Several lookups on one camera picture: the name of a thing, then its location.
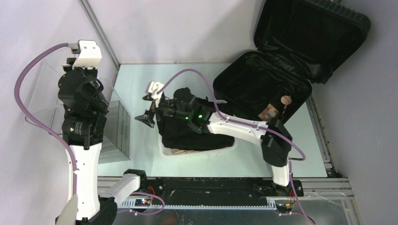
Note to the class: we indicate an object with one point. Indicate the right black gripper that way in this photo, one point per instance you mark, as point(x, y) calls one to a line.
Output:
point(147, 118)

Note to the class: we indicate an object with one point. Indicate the beige cloth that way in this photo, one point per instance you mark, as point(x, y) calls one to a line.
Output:
point(180, 152)

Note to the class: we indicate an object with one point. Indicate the white perforated plastic basket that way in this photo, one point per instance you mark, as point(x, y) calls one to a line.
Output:
point(167, 152)

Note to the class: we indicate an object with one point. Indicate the clear acrylic bin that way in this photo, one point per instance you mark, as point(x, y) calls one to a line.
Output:
point(79, 108)

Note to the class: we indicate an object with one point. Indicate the black ribbed hard-shell suitcase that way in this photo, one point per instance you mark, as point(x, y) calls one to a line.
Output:
point(298, 43)

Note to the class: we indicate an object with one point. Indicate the round wooden brush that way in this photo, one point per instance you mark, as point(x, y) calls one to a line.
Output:
point(286, 101)

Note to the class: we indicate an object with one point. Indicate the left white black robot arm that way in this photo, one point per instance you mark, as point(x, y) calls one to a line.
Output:
point(85, 205)

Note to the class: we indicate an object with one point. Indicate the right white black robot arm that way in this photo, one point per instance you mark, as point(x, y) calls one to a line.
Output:
point(274, 140)

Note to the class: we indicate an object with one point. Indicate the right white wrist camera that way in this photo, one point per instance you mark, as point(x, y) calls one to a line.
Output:
point(155, 92)

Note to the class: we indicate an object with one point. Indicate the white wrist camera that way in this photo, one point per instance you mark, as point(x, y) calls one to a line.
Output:
point(89, 54)
point(155, 92)

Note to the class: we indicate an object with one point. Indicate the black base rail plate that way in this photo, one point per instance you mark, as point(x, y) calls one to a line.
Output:
point(218, 191)

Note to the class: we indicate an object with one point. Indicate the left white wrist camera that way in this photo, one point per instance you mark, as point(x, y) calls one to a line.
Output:
point(89, 54)

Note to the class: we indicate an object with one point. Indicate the aluminium frame rail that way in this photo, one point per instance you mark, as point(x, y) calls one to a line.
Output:
point(314, 189)

